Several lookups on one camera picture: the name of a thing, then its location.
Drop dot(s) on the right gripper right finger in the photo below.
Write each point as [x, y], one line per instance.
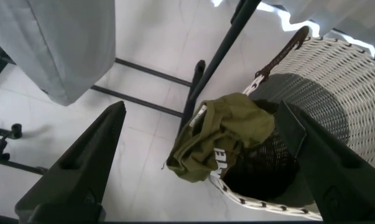
[339, 180]

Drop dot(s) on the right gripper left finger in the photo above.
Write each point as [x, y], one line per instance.
[81, 174]

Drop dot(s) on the green garment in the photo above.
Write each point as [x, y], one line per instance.
[224, 124]

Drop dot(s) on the pale grey shorts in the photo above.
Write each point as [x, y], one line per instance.
[66, 46]

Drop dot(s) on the white laundry basket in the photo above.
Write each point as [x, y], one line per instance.
[345, 77]

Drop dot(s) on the black clothes rack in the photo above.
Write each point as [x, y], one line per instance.
[224, 46]

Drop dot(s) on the white curtain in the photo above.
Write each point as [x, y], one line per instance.
[330, 12]

